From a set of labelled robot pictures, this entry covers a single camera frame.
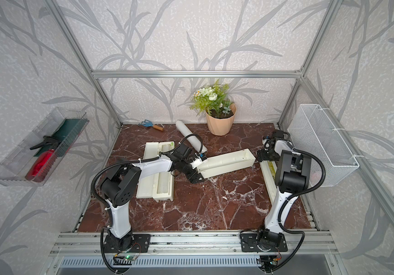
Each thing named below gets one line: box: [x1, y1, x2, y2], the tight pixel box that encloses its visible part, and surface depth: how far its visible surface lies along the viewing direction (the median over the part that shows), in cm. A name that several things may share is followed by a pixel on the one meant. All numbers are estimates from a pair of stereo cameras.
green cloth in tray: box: [33, 118, 88, 157], surface depth 70 cm
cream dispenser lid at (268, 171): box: [259, 160, 278, 206], surface depth 93 cm
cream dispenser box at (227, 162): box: [196, 148, 256, 179], surface depth 98 cm
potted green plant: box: [189, 79, 237, 137], surface depth 104 cm
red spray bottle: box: [25, 135, 61, 183], surface depth 61 cm
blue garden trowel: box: [138, 119, 165, 132], surface depth 122 cm
